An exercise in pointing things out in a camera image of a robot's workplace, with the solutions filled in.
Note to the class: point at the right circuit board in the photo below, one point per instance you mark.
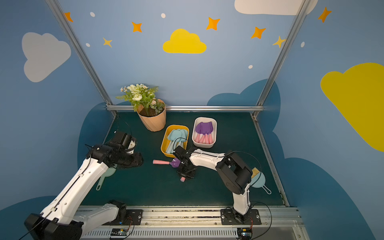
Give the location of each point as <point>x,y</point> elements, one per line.
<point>244,234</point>

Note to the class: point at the purple pointed shovel pink handle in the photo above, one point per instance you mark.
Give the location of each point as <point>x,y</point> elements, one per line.
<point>197,133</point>

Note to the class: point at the purple square shovel lying sideways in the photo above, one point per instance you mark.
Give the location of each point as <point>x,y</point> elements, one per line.
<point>174,163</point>

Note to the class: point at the aluminium rail front frame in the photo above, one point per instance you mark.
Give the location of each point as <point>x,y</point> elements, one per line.
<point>203,223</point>

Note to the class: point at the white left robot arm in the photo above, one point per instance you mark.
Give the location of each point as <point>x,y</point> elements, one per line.
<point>58,221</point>

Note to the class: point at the left aluminium frame post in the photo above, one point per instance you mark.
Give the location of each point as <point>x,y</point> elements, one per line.
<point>71,35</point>

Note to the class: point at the right aluminium frame post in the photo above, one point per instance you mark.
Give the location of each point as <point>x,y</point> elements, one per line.
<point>291,36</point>

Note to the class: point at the white plastic storage box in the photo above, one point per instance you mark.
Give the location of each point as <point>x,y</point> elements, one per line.
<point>214,133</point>

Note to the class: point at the aluminium frame post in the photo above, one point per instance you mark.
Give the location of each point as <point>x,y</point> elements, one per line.
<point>291,36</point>
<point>71,35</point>

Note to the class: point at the yellow plastic storage box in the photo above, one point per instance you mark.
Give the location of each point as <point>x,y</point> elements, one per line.
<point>166,140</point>

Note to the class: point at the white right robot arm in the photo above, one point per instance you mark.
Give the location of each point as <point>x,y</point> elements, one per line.
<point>234,172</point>

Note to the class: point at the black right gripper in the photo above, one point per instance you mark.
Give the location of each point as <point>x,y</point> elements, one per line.
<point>184,170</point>

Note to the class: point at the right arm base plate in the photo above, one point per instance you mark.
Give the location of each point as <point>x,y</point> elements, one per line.
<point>230,217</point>

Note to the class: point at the potted white flower plant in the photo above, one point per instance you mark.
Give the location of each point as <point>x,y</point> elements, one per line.
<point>151,110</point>

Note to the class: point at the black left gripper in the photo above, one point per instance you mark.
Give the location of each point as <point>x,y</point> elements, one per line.
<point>132,160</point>

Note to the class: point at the circuit board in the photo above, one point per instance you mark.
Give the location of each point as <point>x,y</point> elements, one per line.
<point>244,234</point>
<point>119,233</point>

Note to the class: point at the light blue pointed shovel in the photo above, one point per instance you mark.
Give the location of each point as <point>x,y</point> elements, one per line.
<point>184,137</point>

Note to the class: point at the blue hand brush tan bristles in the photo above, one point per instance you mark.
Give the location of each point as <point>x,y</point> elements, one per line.
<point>258,180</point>

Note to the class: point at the left circuit board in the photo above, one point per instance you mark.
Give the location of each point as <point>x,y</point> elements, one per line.
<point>119,233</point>

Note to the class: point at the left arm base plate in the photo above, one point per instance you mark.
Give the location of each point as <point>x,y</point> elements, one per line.
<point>132,216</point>

